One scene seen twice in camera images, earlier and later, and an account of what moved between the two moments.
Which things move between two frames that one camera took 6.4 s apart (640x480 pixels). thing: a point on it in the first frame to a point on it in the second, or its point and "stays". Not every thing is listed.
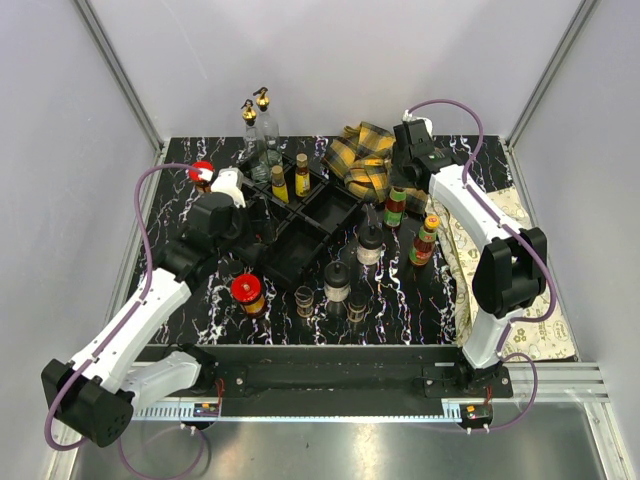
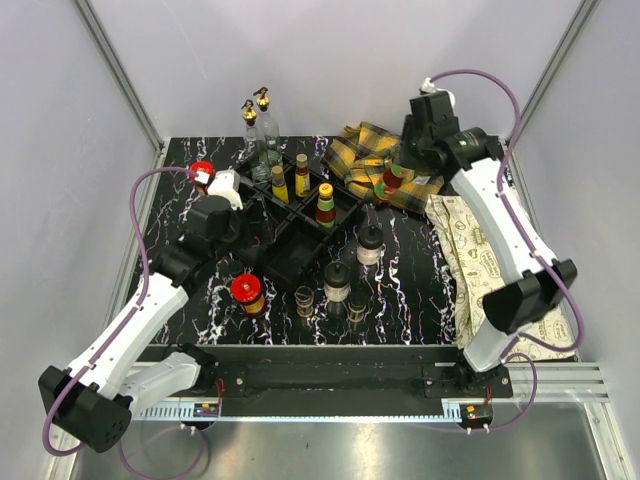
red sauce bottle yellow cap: (396, 205) to (390, 181)
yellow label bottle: (279, 188) stays
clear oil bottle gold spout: (267, 131) stays
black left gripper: (238, 211) stays
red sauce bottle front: (424, 242) to (325, 212)
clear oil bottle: (255, 155) stays
